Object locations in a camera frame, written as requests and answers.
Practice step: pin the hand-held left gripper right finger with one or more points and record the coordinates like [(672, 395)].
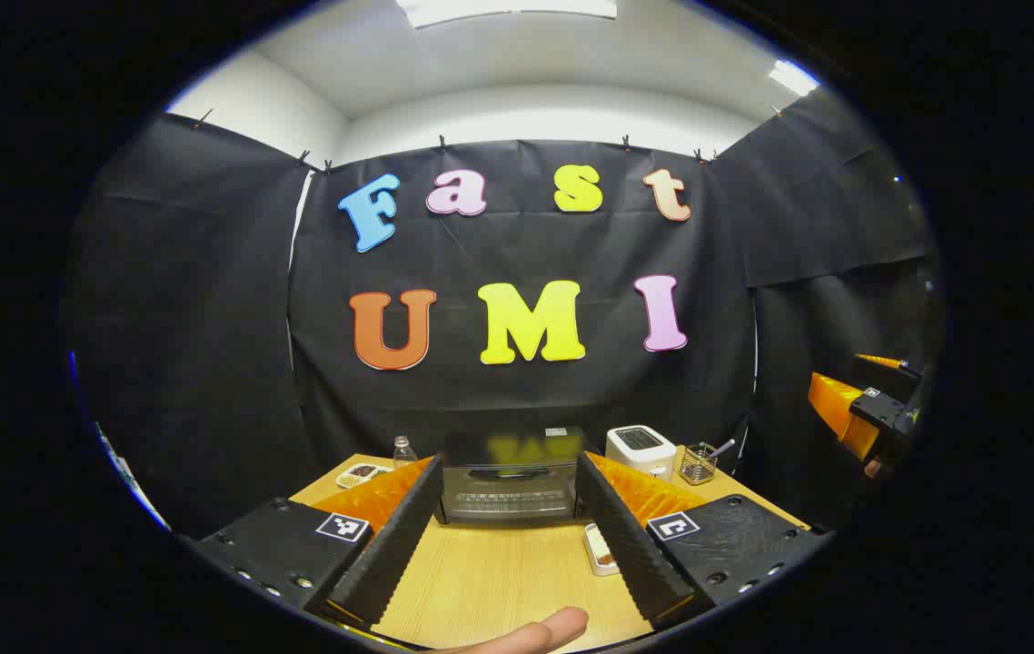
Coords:
[(626, 545)]

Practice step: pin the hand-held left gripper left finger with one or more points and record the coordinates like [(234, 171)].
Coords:
[(399, 545)]

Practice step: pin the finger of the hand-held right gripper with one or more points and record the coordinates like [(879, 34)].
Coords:
[(835, 404), (880, 361)]

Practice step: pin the black electric oven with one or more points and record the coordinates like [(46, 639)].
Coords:
[(512, 490)]

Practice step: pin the white rectangular tray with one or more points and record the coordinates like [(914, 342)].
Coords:
[(605, 570)]

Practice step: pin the white divided snack dish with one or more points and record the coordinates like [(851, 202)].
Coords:
[(361, 474)]

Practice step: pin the clear plastic water bottle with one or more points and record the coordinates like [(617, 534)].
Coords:
[(404, 454)]

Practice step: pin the white toaster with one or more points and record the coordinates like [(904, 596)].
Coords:
[(640, 450)]

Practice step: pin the metal spoon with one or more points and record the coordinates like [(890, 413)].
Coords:
[(724, 446)]

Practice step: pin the small ceiling light panel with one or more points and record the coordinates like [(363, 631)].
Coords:
[(794, 78)]

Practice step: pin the large ceiling light panel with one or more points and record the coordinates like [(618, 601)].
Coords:
[(499, 9)]

